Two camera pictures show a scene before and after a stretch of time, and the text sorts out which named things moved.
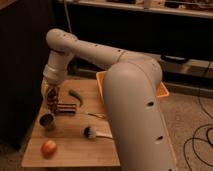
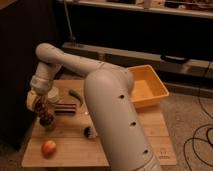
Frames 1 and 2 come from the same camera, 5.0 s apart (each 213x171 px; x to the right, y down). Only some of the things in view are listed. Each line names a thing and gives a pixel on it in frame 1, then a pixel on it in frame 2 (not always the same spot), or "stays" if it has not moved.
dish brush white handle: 93,134 stays
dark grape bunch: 52,99 to 46,116
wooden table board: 82,135 stays
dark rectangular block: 66,108 stays
